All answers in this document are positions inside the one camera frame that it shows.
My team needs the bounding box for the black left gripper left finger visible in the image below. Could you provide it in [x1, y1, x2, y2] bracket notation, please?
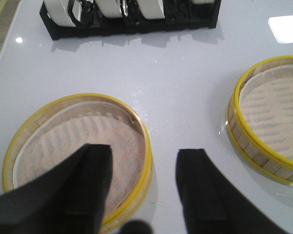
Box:
[0, 144, 112, 234]

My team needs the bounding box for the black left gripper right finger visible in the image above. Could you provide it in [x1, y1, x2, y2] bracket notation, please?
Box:
[175, 149, 292, 234]

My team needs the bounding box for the bamboo steamer drawer yellow rim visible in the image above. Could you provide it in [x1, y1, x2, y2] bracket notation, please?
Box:
[2, 93, 153, 234]

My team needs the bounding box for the bamboo steamer drawer base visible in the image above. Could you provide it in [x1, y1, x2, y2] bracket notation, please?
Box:
[226, 55, 293, 186]

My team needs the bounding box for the white bowl leftmost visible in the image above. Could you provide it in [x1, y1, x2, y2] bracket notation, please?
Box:
[43, 0, 75, 27]

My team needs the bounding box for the white bowl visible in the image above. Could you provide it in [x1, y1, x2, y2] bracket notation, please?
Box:
[43, 0, 75, 27]
[95, 0, 122, 19]
[137, 0, 165, 20]
[191, 0, 214, 4]

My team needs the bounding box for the black dish rack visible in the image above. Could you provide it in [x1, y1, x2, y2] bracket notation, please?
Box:
[40, 0, 221, 40]

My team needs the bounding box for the white bowl rightmost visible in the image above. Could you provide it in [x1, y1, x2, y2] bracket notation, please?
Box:
[191, 0, 214, 4]

